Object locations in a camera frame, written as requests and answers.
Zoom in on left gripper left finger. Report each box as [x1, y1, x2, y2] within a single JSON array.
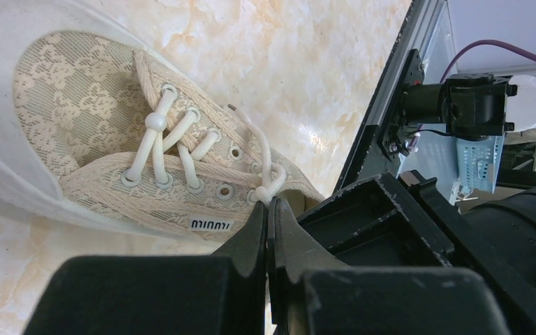
[[24, 202, 267, 334]]

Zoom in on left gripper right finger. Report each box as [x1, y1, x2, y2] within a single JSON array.
[[267, 198, 509, 334]]

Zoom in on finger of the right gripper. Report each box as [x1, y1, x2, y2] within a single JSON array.
[[297, 173, 455, 267]]

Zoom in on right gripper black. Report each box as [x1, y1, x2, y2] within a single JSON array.
[[399, 170, 536, 334]]

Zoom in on white shoelace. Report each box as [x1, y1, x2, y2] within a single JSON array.
[[120, 84, 286, 204]]

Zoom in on beige lace sneaker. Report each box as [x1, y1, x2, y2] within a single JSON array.
[[0, 1, 323, 244]]

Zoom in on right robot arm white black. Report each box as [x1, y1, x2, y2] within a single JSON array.
[[271, 74, 536, 334]]

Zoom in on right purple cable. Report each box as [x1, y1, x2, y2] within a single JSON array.
[[439, 39, 536, 84]]

